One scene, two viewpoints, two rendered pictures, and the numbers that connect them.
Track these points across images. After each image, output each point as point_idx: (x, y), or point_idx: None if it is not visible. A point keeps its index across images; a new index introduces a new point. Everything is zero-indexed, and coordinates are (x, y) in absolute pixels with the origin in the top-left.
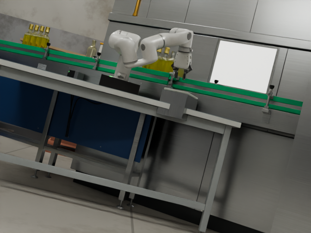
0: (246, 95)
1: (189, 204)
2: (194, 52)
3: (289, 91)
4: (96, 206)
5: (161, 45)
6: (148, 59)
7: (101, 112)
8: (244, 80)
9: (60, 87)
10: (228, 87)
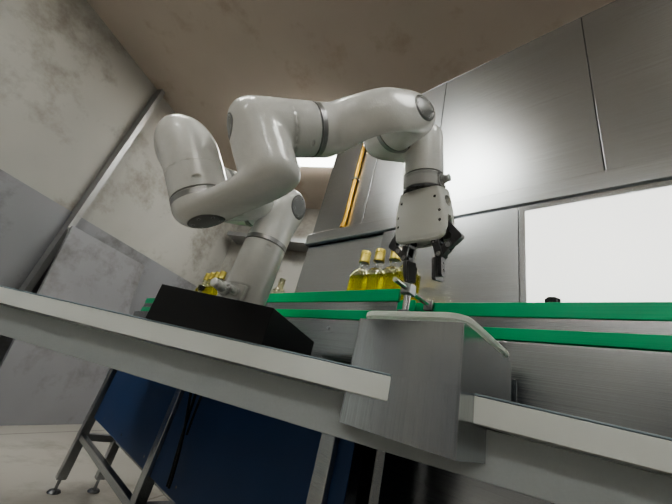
0: None
1: None
2: (464, 253)
3: None
4: None
5: (312, 121)
6: (248, 163)
7: (244, 416)
8: (656, 289)
9: (63, 340)
10: (623, 302)
